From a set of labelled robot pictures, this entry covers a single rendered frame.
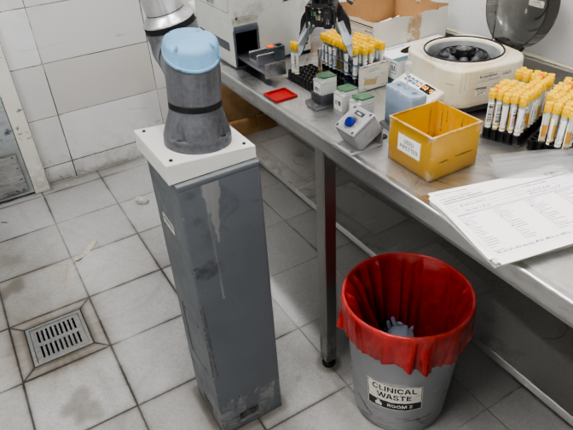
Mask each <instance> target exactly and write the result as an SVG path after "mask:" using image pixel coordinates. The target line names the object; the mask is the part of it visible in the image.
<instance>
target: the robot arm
mask: <svg viewBox="0 0 573 430"><path fill-rule="evenodd" d="M140 2H141V4H142V7H143V10H144V12H145V15H146V20H145V22H144V24H143V29H144V31H145V33H146V35H147V38H148V42H149V43H150V47H151V51H152V54H153V58H154V59H155V60H156V62H157V63H158V64H159V66H160V68H161V70H162V72H163V74H164V75H165V83H166V92H167V100H168V108H169V109H168V114H167V118H166V122H165V128H164V132H163V137H164V144H165V146H166V147H167V148H168V149H169V150H171V151H173V152H176V153H179V154H191V155H198V154H211V153H215V152H217V151H220V150H222V149H224V148H226V147H227V146H228V145H229V144H230V143H231V141H232V131H231V128H230V125H229V122H228V120H227V117H226V115H225V112H224V110H223V102H222V84H221V67H220V59H221V50H220V48H219V42H218V40H217V37H216V36H215V35H214V34H213V33H211V32H209V31H207V30H204V31H203V29H200V28H199V26H198V23H197V20H196V18H195V16H194V11H193V10H192V9H191V8H190V7H188V6H186V5H184V4H183V2H182V0H140ZM340 4H341V2H340V1H339V0H309V1H308V2H307V4H306V5H305V12H304V14H303V15H302V18H301V21H300V33H299V35H298V55H299V56H301V55H302V53H303V51H304V48H305V44H306V43H307V41H308V40H309V35H310V34H311V33H312V32H313V31H314V29H315V27H323V29H331V28H333V29H335V30H336V32H337V33H338V34H339V35H340V36H341V38H342V40H343V43H344V45H345V47H346V51H347V53H348V55H349V57H352V52H353V42H352V34H351V25H350V17H349V16H348V14H347V12H346V11H345V10H344V8H343V5H340ZM339 5H340V6H339ZM337 18H338V22H337Z"/></svg>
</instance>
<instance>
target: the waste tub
mask: <svg viewBox="0 0 573 430"><path fill-rule="evenodd" d="M389 117H390V132H389V147H388V158H390V159H391V160H394V161H395V162H396V163H397V164H399V165H401V166H403V167H404V168H406V169H407V170H409V171H411V172H412V173H413V174H415V175H417V176H418V177H420V178H422V179H423V180H425V181H427V182H428V183H429V182H431V181H433V180H436V179H439V178H440V177H444V176H447V175H448V174H451V173H453V172H456V171H459V170H462V169H464V168H467V167H468V166H472V165H475V162H476V156H477V151H478V140H479V135H480V130H481V124H482V123H483V121H482V120H480V119H477V118H475V117H473V116H471V115H470V114H467V113H464V112H462V111H460V110H459V109H456V108H454V107H451V106H449V105H448V104H446V103H443V102H440V101H439V100H435V101H433V102H428V103H426V104H423V105H419V106H417V107H412V108H410V109H407V110H404V111H401V112H399V113H394V114H391V115H389Z"/></svg>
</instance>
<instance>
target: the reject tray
mask: <svg viewBox="0 0 573 430"><path fill-rule="evenodd" d="M263 95H264V96H266V97H267V98H269V99H270V100H271V101H272V102H274V103H279V102H284V101H287V100H291V99H293V98H297V97H298V95H297V94H295V93H294V92H292V91H290V90H289V89H287V88H286V87H283V88H280V89H277V90H272V91H268V92H265V93H263Z"/></svg>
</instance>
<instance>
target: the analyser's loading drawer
mask: <svg viewBox="0 0 573 430"><path fill-rule="evenodd" d="M237 55H238V59H239V60H241V61H243V62H245V63H246V64H247V65H249V66H251V67H253V68H255V69H256V70H258V71H259V72H261V73H263V74H265V78H266V79H267V78H273V77H277V76H280V75H283V74H287V72H286V61H285V60H283V61H275V54H274V51H273V52H269V53H267V50H266V47H265V48H261V49H255V50H254V49H249V50H245V51H241V52H237Z"/></svg>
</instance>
